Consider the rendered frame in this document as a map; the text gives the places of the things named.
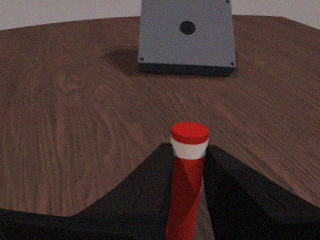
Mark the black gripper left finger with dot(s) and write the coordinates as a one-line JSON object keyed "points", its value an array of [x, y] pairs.
{"points": [[137, 209]]}

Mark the red peg with white band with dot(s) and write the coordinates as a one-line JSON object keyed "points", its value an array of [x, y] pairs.
{"points": [[189, 141]]}

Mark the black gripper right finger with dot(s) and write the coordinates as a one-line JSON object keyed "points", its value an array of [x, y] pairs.
{"points": [[245, 205]]}

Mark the grey sloped panel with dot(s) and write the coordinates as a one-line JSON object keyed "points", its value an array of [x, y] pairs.
{"points": [[189, 36]]}

